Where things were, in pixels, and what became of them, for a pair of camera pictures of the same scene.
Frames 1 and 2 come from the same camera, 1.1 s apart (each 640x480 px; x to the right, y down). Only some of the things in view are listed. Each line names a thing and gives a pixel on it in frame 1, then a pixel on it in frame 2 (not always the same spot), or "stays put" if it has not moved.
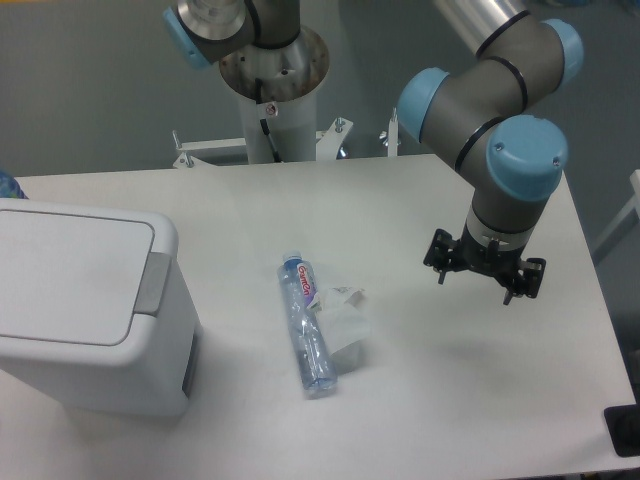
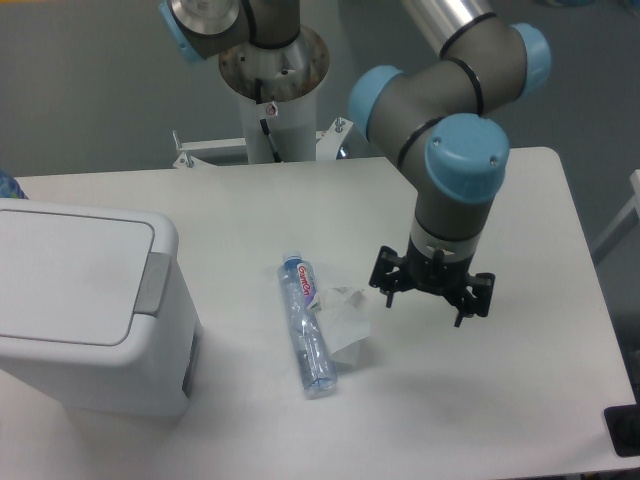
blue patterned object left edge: (9, 186) stays put
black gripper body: (490, 251) -> (444, 278)
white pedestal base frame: (328, 143) stays put
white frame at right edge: (632, 203) stays put
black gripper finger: (442, 254) -> (386, 274)
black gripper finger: (528, 281) -> (477, 297)
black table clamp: (623, 422) stays put
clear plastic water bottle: (300, 297) stays put
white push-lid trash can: (96, 312) stays put
